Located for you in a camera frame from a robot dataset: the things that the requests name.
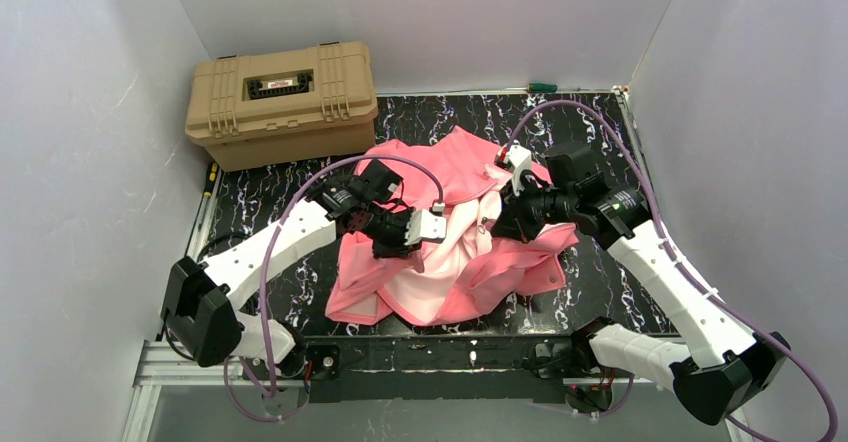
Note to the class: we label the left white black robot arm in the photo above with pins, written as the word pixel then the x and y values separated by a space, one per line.
pixel 217 307

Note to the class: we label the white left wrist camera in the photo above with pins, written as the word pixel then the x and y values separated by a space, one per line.
pixel 426 225

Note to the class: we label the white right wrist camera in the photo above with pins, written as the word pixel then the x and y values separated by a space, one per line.
pixel 516 160

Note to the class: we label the tan plastic tool case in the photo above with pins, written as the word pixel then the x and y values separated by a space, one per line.
pixel 251 111

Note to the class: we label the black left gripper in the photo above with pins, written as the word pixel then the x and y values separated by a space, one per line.
pixel 395 240

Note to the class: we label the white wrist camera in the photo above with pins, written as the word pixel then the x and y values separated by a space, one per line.
pixel 516 160
pixel 426 225

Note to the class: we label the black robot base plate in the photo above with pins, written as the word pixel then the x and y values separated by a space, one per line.
pixel 541 369

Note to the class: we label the pink zip-up jacket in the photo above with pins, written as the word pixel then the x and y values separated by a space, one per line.
pixel 470 272

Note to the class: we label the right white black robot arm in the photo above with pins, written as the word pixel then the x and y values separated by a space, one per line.
pixel 718 365

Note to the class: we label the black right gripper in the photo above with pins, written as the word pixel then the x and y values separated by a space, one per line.
pixel 510 210

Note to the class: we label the yellow black handled screwdriver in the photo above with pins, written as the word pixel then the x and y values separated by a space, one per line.
pixel 210 180

